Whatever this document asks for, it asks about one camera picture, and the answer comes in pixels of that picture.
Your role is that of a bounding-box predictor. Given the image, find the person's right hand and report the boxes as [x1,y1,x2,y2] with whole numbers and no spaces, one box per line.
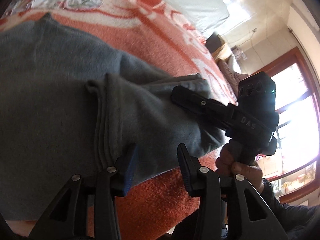
[215,144,265,193]

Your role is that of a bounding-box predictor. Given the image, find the wooden framed window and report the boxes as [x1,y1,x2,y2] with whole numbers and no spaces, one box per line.
[257,47,319,203]

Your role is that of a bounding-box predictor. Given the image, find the orange white fleece blanket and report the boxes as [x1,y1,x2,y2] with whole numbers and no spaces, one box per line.
[1,0,233,239]

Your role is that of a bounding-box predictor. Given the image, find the grey fleece pants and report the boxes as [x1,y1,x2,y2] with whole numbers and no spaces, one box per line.
[1,14,224,220]

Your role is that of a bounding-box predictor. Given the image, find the person's right forearm black sleeve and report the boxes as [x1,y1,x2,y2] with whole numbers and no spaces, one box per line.
[261,179,320,239]

